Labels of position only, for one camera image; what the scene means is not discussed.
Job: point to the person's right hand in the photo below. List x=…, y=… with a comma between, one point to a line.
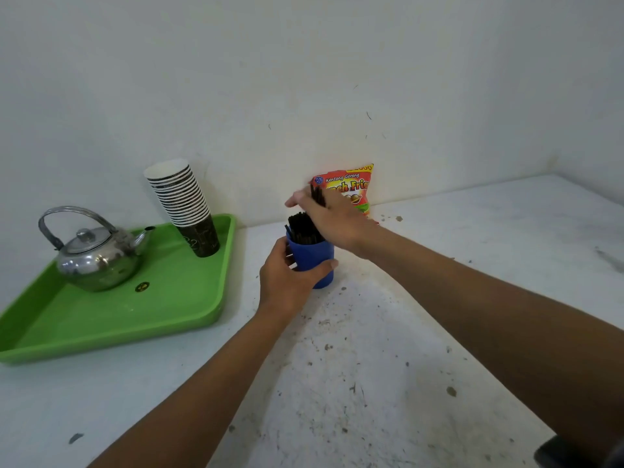
x=341, y=221

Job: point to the person's left hand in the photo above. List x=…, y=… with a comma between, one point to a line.
x=280, y=287

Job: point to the person's right thumb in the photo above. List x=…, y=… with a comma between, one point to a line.
x=298, y=198

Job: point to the person's left thumb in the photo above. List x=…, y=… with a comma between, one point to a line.
x=322, y=271

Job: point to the blue plastic cup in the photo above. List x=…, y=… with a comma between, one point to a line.
x=312, y=255

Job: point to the person's left forearm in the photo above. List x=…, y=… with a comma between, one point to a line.
x=195, y=399

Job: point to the person's right forearm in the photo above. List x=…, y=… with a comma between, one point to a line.
x=487, y=316

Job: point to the bunch of black straws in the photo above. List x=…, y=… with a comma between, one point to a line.
x=303, y=229

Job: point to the red yellow snack packet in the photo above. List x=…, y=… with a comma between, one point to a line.
x=355, y=182

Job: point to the stack of dark paper cups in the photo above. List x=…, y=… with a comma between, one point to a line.
x=183, y=199

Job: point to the green plastic tray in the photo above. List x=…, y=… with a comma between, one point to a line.
x=175, y=307

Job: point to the steel kettle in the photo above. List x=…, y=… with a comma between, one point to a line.
x=97, y=258

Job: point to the dark grey clothing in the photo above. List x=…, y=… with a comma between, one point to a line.
x=570, y=455

